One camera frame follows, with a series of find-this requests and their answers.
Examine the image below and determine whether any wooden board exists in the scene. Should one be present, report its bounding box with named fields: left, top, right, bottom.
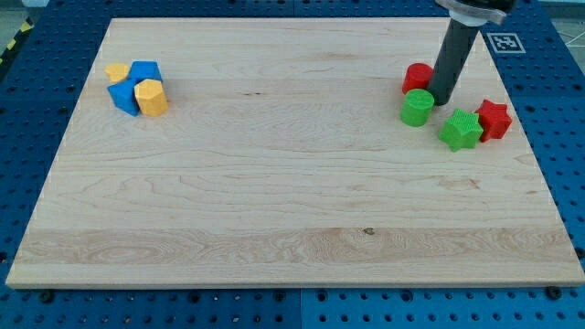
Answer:
left=6, top=18, right=584, bottom=290

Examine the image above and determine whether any yellow hexagon block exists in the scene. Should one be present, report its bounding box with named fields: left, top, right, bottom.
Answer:
left=133, top=79, right=168, bottom=116

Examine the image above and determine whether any fiducial marker tag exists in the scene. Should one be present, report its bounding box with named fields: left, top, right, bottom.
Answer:
left=487, top=33, right=526, bottom=54

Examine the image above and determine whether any green star block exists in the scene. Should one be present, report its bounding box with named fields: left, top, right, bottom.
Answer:
left=439, top=109, right=484, bottom=152

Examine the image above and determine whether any red cylinder block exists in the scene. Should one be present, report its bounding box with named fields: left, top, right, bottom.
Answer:
left=401, top=62, right=433, bottom=94

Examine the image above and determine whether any yellow heart block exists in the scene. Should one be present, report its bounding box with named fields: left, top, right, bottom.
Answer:
left=104, top=63, right=130, bottom=84

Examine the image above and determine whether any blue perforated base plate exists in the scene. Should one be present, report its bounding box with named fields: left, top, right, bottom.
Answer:
left=1, top=1, right=584, bottom=328

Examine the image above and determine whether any blue block lower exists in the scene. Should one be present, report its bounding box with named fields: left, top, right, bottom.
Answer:
left=107, top=80, right=140, bottom=116

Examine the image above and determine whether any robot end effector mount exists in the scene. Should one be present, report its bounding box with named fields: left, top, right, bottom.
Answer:
left=435, top=0, right=516, bottom=27

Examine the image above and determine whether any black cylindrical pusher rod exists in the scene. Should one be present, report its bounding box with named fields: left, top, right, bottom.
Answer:
left=427, top=18, right=479, bottom=106

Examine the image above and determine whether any green cylinder block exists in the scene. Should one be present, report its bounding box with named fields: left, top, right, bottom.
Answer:
left=400, top=89, right=434, bottom=127

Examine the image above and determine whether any red star block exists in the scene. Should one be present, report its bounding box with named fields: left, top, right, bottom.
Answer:
left=475, top=99, right=513, bottom=143

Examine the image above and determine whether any blue cube block upper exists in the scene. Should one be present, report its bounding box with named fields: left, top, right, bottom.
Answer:
left=128, top=60, right=163, bottom=81

